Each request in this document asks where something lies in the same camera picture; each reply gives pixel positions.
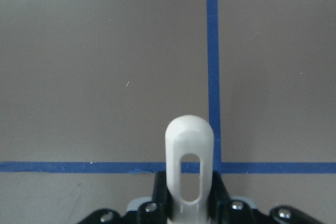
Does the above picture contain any white hand brush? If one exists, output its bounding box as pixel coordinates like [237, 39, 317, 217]
[165, 115, 214, 223]

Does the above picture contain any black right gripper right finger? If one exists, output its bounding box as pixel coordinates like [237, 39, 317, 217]
[208, 171, 256, 223]

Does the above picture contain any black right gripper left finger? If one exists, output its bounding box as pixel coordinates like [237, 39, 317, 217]
[136, 171, 171, 224]

